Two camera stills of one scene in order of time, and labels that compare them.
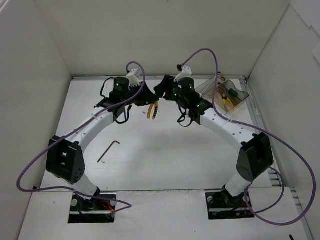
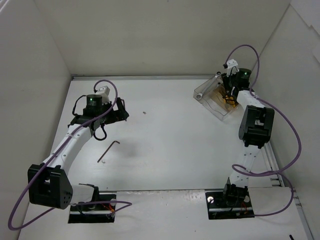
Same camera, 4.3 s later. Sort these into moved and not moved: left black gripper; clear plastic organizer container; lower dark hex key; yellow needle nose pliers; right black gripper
Moved: yellow needle nose pliers; right black gripper; left black gripper
Not moved: clear plastic organizer container; lower dark hex key
